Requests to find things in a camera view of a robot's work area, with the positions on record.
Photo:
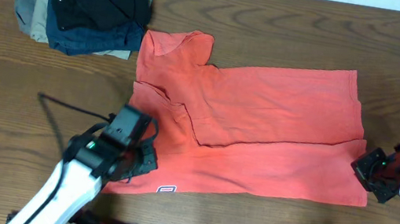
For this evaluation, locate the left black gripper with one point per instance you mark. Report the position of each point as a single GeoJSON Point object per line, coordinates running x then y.
{"type": "Point", "coordinates": [151, 162]}

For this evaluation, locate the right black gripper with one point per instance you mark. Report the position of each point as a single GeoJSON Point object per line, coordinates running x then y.
{"type": "Point", "coordinates": [360, 166]}

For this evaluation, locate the red t-shirt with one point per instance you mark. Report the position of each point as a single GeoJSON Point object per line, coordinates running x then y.
{"type": "Point", "coordinates": [280, 132]}

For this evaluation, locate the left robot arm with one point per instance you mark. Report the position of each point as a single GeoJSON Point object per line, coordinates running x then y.
{"type": "Point", "coordinates": [114, 150]}

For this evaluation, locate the navy blue folded garment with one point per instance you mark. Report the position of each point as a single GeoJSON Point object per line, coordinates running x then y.
{"type": "Point", "coordinates": [92, 38]}

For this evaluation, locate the beige folded garment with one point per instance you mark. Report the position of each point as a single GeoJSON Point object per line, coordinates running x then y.
{"type": "Point", "coordinates": [41, 13]}

